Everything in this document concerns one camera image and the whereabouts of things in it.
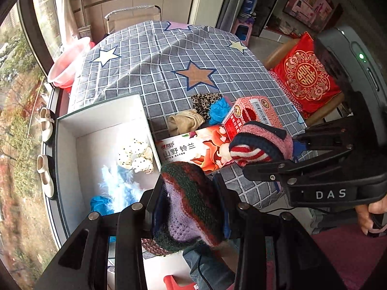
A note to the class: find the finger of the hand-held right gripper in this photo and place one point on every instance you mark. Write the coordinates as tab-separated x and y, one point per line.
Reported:
326	139
272	170

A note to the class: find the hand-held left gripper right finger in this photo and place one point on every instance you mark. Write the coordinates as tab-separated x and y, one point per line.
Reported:
231	228

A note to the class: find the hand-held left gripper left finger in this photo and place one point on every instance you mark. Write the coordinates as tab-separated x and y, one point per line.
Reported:
157	220

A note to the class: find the pink striped knitted sock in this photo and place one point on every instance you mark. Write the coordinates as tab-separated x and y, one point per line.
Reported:
260	145

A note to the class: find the dark purple knitted hat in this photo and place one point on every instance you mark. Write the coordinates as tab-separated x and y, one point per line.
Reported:
187	202

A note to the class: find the light blue fluffy cloth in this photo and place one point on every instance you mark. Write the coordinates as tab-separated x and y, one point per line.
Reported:
121	187

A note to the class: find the blue plastic shoe cover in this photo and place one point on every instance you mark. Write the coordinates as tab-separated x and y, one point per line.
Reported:
101	204
217	111

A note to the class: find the white polka dot cloth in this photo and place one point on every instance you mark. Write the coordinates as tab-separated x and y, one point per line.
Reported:
136	157

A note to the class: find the leopard print scrunchie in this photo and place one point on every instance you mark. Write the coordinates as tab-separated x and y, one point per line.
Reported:
204	102

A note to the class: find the white storage box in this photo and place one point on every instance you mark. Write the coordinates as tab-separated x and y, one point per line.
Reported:
96	145

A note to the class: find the beige cloth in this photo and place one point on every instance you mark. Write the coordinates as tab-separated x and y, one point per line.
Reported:
186	122

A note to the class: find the person's right hand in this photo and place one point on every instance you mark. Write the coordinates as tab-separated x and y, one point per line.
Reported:
376	208

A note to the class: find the person's legs in jeans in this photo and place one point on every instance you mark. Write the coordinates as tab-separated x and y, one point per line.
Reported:
193	259

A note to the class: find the person's pink clothing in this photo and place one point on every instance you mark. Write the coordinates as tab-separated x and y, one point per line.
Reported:
347	253

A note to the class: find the red patterned box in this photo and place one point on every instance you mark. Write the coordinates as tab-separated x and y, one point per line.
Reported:
257	108

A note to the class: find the red plastic stool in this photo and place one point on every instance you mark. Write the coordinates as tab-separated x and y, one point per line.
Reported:
178	284

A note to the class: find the red embroidered cushion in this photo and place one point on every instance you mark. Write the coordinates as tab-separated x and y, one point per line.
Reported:
305	75

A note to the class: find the red checked cloth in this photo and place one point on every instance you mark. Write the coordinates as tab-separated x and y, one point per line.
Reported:
282	86

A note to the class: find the floral tissue box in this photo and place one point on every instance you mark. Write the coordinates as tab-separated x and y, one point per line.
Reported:
181	151

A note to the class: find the wooden chair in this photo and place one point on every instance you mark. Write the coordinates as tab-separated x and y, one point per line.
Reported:
272	59

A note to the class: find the white shoe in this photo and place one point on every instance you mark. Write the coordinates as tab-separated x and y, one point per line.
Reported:
47	123
45	175

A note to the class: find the pink plastic stool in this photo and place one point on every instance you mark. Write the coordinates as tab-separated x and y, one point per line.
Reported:
246	21

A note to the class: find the grey checked star tablecloth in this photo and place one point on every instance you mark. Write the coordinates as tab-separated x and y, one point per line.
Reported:
151	72

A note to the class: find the blue bag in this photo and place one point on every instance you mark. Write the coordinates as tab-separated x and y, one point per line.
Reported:
251	0

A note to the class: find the pink plastic basin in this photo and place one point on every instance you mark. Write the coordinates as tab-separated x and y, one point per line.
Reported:
69	60

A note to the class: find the beige cabinet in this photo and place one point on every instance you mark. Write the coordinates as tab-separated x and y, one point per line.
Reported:
169	3

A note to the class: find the beige folding chair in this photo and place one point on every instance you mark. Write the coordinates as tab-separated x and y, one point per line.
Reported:
133	21

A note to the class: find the grey broom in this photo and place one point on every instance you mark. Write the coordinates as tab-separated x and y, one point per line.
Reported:
84	31

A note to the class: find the white curtain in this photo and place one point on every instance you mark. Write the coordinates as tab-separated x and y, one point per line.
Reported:
66	12

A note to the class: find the wall poster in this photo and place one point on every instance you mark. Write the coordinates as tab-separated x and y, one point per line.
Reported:
308	3

